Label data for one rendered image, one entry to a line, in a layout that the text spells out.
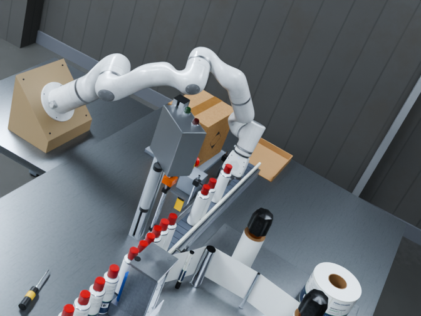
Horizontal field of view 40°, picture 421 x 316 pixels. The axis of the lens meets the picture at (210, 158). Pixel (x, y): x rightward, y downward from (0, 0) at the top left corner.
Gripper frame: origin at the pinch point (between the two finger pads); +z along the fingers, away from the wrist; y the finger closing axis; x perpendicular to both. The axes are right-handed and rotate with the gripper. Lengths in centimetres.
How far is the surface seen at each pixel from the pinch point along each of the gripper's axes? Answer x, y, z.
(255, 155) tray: 55, -4, -8
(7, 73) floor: 138, -229, 51
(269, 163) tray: 54, 5, -8
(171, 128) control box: -76, -10, -26
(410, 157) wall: 199, 75, -39
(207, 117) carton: 6.7, -24.6, -21.1
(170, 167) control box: -75, -5, -13
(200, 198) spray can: -34.4, 0.5, 2.9
